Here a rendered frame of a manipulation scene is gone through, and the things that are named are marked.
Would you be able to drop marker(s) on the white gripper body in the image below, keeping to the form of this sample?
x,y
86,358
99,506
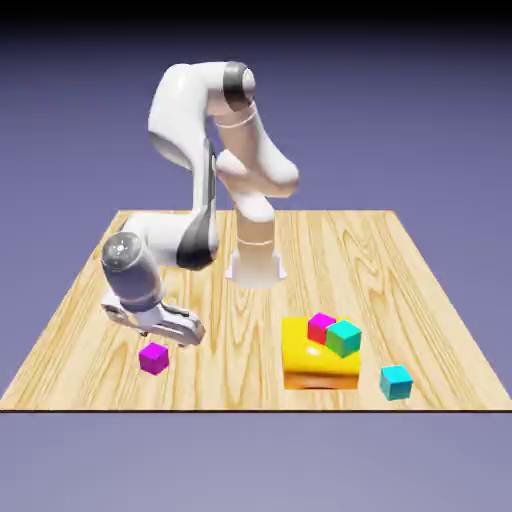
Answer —
x,y
176,324

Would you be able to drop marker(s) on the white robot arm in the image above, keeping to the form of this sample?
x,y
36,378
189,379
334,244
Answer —
x,y
180,120

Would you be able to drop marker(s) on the small purple cube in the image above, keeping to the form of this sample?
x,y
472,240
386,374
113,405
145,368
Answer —
x,y
153,358

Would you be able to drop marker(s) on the small magenta cube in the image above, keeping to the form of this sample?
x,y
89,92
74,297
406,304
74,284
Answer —
x,y
318,324

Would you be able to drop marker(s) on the small green cube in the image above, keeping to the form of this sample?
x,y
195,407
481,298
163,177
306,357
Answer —
x,y
343,338

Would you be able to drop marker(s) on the small cyan cube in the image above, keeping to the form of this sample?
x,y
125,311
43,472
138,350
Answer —
x,y
396,382

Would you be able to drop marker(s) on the large yellow box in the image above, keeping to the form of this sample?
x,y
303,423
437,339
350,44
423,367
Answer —
x,y
316,360

